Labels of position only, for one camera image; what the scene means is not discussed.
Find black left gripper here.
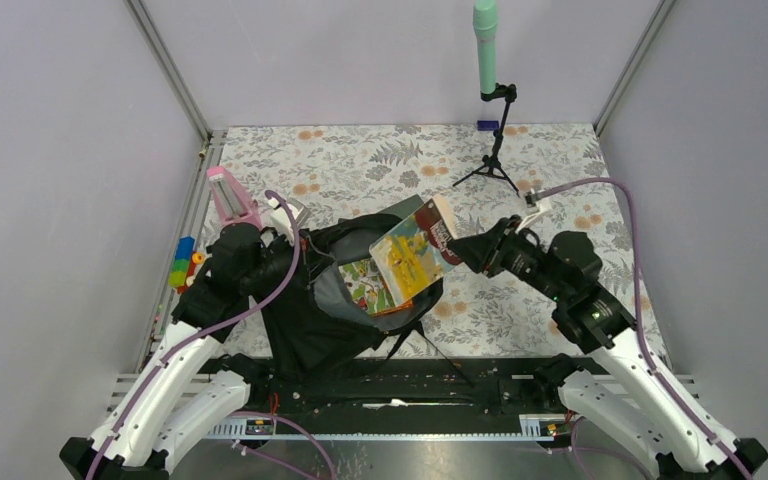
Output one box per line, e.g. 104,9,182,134
242,226,337,295

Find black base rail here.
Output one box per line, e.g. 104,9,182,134
244,357,573,439

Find orange treehouse book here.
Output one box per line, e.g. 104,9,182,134
338,258,413,317

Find yellow illustrated paperback book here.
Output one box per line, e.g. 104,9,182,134
369,195,462,305

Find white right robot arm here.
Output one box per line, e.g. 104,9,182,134
448,216,768,479

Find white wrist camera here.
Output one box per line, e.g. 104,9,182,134
267,198,310,244
515,190,552,233

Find colourful toy blocks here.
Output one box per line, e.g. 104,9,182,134
167,236,206,293

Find floral tablecloth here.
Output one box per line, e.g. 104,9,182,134
220,123,666,358

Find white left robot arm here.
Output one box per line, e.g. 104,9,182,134
59,223,303,479

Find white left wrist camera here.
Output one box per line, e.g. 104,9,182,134
267,198,310,244

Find black student backpack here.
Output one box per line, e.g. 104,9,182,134
241,213,444,383

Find green microphone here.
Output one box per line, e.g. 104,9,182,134
472,0,499,101

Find dark green hardcover book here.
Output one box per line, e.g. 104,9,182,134
381,195,424,219

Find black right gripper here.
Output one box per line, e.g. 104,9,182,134
446,214,569,304

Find blue block at wall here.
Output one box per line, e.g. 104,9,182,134
476,120,500,131

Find black tripod stand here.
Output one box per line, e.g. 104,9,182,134
451,82,521,195

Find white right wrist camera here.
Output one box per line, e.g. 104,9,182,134
515,190,552,233

